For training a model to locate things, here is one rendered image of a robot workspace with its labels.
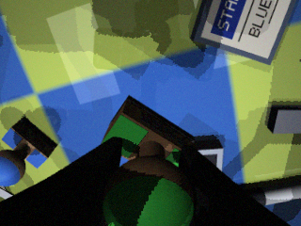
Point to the dark grey flat bar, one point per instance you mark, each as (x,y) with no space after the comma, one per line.
(285,119)

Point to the rubber stamp with blue-topped handle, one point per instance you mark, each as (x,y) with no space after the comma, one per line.
(27,142)

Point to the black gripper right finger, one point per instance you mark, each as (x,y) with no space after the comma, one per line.
(218,200)

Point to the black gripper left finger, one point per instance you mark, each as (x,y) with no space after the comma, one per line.
(70,197)

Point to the white rectangular card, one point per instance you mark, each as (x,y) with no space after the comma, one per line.
(4,193)

